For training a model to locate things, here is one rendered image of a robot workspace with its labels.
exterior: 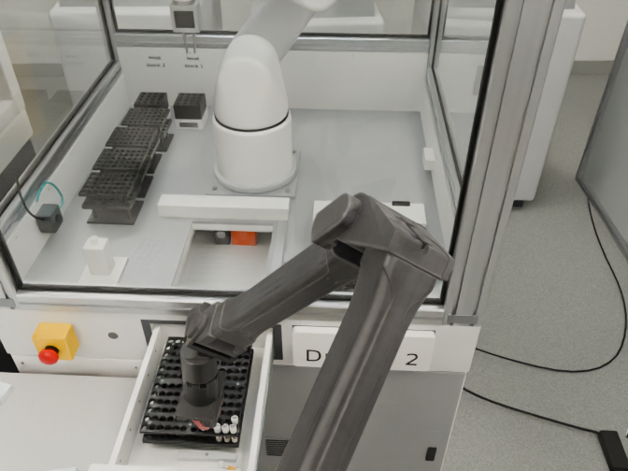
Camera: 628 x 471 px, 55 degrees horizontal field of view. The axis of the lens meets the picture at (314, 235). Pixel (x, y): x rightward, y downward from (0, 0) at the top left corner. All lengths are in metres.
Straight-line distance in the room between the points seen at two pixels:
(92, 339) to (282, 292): 0.72
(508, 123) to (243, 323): 0.50
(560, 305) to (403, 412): 1.43
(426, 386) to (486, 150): 0.61
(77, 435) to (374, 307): 0.93
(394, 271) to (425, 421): 0.98
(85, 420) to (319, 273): 0.82
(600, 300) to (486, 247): 1.78
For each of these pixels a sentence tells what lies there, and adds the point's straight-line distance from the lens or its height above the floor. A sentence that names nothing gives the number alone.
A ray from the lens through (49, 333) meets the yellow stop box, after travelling 1.37.
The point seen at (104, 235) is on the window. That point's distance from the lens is 1.19.
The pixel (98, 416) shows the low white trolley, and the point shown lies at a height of 0.76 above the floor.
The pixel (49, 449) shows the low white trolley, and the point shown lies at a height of 0.76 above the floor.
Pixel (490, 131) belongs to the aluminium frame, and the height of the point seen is 1.39.
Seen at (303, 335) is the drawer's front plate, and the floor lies 0.92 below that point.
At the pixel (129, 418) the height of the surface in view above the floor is 0.89.
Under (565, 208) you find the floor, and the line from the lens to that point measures 3.35.
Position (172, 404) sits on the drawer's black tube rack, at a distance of 1.24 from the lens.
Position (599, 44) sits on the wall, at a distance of 4.84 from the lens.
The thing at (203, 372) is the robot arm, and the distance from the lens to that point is 0.98.
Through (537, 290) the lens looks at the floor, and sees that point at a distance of 2.81.
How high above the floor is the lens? 1.86
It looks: 40 degrees down
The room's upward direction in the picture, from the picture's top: straight up
